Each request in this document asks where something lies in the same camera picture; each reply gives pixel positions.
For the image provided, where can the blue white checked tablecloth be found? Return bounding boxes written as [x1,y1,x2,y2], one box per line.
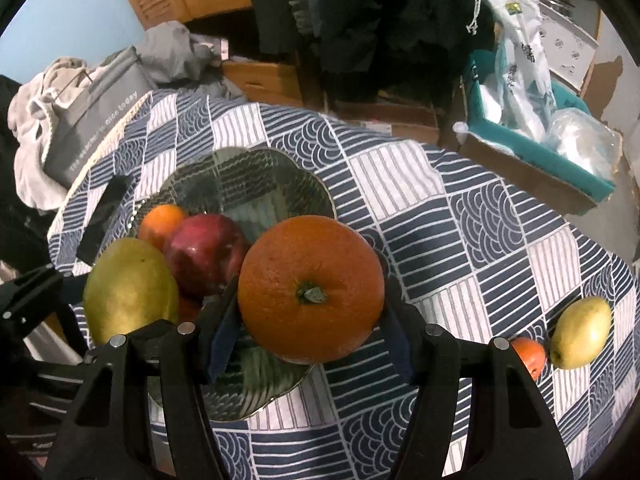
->
[47,89,640,480]

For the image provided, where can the clear glass plate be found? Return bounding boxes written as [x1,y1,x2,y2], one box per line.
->
[127,147,336,421]

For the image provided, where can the small tangerine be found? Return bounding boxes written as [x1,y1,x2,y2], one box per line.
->
[137,203,188,253]
[510,336,547,382]

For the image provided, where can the clear plastic bags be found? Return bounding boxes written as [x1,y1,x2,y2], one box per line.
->
[545,110,623,181]

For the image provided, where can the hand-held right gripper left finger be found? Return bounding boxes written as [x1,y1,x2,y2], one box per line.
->
[44,274,242,480]

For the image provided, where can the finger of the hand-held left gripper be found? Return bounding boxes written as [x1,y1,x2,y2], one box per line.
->
[30,305,96,376]
[0,266,68,323]

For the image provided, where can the black phone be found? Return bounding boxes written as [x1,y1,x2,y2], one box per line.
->
[76,174,136,266]

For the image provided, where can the grey garment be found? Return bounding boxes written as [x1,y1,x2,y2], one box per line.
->
[134,21,251,103]

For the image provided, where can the large red apple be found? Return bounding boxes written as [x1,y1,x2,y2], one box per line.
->
[162,213,251,302]

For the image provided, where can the yellow-green mango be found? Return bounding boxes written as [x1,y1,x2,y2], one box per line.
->
[82,237,180,347]

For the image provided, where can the white printed plastic bag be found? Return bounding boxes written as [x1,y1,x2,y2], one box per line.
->
[467,0,558,143]

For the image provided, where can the cardboard box under bin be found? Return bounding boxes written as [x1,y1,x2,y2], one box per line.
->
[452,120,601,216]

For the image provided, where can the small metal container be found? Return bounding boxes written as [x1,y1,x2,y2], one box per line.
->
[540,0,581,16]

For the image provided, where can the black hanging coat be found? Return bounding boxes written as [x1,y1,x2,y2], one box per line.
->
[247,0,501,103]

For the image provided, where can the yellow-green lemon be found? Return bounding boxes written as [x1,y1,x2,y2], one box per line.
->
[550,296,613,371]

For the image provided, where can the white printed box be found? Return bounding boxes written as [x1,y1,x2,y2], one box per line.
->
[537,7,601,93]

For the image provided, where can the teal plastic bin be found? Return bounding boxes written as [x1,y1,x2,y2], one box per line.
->
[462,50,617,201]

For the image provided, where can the beige cloth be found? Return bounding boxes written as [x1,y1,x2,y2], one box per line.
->
[7,56,108,211]

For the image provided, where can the grey tote bag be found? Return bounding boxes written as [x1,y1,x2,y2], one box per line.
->
[42,46,160,188]

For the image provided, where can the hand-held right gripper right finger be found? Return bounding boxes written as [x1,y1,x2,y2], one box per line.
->
[381,300,575,480]

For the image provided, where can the flat cardboard box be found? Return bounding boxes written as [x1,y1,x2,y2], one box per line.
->
[332,87,443,146]

